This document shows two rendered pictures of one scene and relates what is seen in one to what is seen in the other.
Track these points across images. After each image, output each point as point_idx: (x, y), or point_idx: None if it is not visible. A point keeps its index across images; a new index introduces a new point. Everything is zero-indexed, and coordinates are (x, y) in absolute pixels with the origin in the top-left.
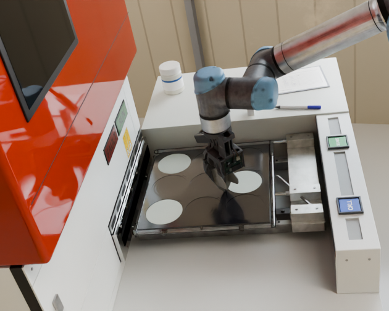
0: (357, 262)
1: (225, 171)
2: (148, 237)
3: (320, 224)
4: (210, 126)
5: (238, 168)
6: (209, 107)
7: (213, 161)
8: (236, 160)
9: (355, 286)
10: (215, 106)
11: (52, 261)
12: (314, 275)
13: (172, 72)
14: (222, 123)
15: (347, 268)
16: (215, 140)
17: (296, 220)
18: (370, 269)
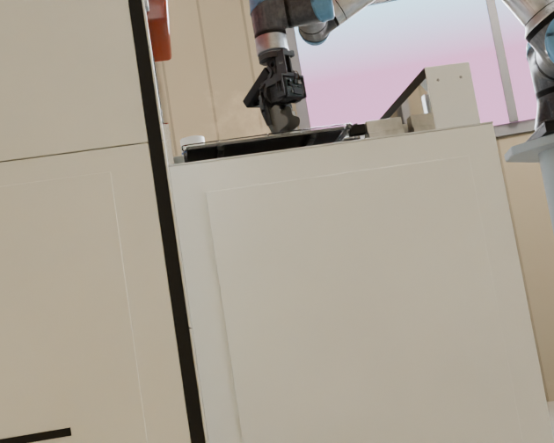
0: (449, 83)
1: (287, 90)
2: None
3: (400, 131)
4: (269, 39)
5: (300, 92)
6: (268, 17)
7: (271, 96)
8: (297, 84)
9: (454, 120)
10: (273, 16)
11: None
12: None
13: (197, 139)
14: (281, 38)
15: (441, 91)
16: (273, 66)
17: (373, 130)
18: (465, 93)
